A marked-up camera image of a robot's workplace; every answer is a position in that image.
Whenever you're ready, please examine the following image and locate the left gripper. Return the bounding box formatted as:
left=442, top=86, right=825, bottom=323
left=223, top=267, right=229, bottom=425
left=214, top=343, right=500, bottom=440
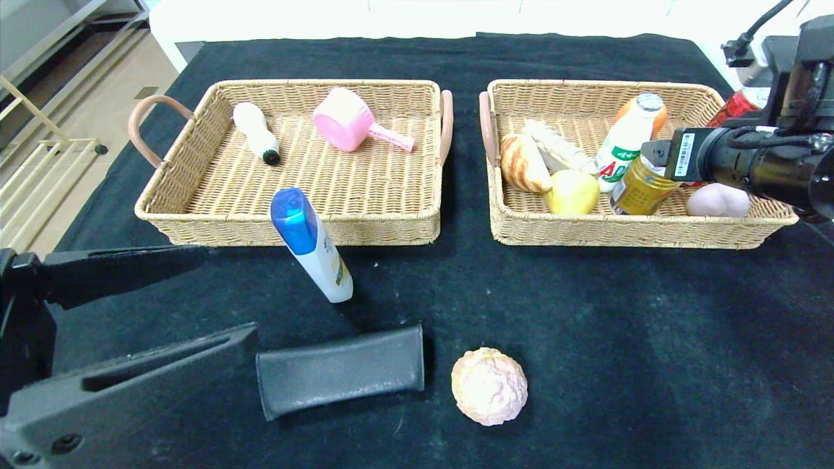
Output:
left=0, top=245, right=254, bottom=469

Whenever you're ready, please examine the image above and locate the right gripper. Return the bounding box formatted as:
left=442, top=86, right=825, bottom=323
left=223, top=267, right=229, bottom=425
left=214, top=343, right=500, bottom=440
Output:
left=640, top=127, right=760, bottom=195

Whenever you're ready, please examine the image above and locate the white AD milk bottle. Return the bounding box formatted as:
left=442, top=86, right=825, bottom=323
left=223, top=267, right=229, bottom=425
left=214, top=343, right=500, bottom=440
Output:
left=596, top=93, right=665, bottom=193

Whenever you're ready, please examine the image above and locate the golden drink can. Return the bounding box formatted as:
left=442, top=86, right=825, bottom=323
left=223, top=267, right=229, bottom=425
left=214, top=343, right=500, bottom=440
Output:
left=609, top=153, right=682, bottom=216

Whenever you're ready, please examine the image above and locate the long ridged pastry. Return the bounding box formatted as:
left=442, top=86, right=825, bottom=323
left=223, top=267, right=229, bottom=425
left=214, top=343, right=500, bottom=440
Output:
left=525, top=119, right=598, bottom=175

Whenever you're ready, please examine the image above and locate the round cream puff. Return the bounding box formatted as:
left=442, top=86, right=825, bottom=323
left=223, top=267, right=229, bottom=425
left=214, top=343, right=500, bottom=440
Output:
left=451, top=347, right=528, bottom=427

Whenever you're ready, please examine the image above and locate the wicker basket holding food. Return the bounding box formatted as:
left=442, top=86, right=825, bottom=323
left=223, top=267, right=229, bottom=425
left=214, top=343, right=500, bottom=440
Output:
left=479, top=79, right=801, bottom=250

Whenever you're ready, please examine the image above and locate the wicker basket holding toiletries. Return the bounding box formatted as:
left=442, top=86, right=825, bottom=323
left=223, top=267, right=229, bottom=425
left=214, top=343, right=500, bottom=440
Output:
left=128, top=79, right=453, bottom=247

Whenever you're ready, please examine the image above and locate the orange fruit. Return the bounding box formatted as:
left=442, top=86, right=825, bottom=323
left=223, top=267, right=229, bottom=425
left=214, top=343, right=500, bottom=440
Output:
left=616, top=98, right=669, bottom=137

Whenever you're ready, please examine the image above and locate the pale pink egg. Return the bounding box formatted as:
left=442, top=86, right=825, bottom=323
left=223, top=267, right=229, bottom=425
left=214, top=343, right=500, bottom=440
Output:
left=686, top=182, right=751, bottom=218

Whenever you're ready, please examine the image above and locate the yellow lemon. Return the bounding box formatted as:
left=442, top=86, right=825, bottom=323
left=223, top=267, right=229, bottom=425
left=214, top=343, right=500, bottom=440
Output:
left=545, top=170, right=601, bottom=216

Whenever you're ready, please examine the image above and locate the red drink can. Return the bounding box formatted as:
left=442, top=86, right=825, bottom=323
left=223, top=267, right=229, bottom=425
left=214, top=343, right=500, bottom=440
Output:
left=684, top=89, right=769, bottom=190

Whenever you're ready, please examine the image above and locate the striped croissant bread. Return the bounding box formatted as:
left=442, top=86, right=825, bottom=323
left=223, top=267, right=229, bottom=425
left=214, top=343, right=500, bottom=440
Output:
left=500, top=134, right=553, bottom=194

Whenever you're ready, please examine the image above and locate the black table cloth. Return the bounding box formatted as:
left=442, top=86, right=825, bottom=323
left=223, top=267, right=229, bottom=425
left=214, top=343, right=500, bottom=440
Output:
left=55, top=33, right=834, bottom=469

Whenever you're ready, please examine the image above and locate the white shampoo bottle blue cap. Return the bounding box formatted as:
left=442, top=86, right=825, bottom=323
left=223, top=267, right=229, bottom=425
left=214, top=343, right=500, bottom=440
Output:
left=270, top=188, right=354, bottom=304

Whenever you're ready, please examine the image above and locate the black leather pouch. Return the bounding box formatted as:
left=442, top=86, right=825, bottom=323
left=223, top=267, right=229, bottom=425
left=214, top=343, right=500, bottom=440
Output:
left=255, top=324, right=425, bottom=422

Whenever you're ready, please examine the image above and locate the white brush bottle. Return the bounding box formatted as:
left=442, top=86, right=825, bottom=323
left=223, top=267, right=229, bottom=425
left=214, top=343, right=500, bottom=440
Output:
left=233, top=102, right=281, bottom=166

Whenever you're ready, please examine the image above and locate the pink plastic scoop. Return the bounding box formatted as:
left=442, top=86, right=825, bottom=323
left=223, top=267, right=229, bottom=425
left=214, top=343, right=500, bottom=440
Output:
left=313, top=87, right=415, bottom=153

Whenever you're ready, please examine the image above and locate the grey shelf unit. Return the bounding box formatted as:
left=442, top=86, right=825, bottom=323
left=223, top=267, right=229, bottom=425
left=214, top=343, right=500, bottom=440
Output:
left=0, top=0, right=151, bottom=92

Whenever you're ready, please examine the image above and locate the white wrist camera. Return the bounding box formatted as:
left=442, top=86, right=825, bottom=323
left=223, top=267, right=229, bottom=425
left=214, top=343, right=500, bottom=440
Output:
left=736, top=57, right=779, bottom=89

